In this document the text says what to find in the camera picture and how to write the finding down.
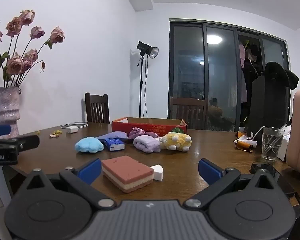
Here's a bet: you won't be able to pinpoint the pink satin scrunchie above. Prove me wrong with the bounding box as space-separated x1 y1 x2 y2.
144 129 160 138

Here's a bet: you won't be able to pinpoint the orange and white tubes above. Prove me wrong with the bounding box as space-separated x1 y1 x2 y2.
234 131 253 152

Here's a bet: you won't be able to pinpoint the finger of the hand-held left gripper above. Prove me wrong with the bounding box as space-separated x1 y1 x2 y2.
0 124 12 137
0 134 40 153

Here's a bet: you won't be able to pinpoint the red cardboard box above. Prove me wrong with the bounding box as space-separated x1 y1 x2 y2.
112 117 188 137

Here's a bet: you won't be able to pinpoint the coiled white charger cable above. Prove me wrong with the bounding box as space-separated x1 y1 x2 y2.
60 122 88 129

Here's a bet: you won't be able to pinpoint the brown pink layered sponge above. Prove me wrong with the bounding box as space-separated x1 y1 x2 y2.
101 155 155 193

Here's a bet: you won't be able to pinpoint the white cream tube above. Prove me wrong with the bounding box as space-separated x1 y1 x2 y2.
240 135 257 147

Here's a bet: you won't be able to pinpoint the pink ribbed vase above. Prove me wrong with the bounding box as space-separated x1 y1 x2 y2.
0 87 22 138

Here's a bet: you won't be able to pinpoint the white wedge sponge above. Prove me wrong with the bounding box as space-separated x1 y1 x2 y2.
150 164 164 182

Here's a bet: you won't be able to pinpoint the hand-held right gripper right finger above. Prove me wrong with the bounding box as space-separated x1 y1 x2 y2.
184 158 277 210

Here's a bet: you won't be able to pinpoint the thin white cable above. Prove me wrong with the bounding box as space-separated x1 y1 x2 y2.
251 124 288 140

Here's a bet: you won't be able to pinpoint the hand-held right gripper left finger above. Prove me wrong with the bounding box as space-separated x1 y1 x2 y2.
26 158 117 210

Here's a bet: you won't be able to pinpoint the yellow plush toy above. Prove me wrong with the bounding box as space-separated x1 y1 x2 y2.
155 132 192 152

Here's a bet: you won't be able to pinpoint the blue tissue packet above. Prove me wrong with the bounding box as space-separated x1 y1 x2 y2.
104 137 125 152

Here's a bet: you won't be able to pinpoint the hanging clothes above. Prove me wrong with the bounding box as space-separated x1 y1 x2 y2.
239 39 263 103

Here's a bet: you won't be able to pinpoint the black framed sliding glass door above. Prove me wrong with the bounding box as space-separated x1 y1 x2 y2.
168 18 290 133

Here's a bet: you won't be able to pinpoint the white carton blue print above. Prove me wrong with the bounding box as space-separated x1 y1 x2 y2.
277 125 294 162

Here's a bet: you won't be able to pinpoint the black device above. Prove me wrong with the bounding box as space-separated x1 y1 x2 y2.
251 162 277 174

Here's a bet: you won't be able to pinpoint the clear drinking glass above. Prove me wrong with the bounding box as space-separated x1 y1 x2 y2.
261 127 285 162

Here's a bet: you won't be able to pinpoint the purple towel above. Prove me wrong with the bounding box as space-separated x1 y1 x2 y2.
133 135 162 153

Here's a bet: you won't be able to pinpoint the brown wooden slatted chair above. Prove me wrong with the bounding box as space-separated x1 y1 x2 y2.
170 97 208 130

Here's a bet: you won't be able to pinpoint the blue plush toy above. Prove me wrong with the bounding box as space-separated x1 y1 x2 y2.
75 137 105 153

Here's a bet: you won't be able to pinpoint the dark wooden slatted chair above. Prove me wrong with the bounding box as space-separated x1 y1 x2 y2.
84 92 110 124

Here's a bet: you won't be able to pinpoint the black fluffy garment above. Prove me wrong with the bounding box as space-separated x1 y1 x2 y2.
261 61 299 90

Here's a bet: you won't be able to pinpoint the pink bundle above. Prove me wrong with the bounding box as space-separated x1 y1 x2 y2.
128 127 147 140

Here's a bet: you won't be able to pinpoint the studio light on stand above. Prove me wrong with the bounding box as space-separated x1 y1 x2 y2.
137 41 159 118

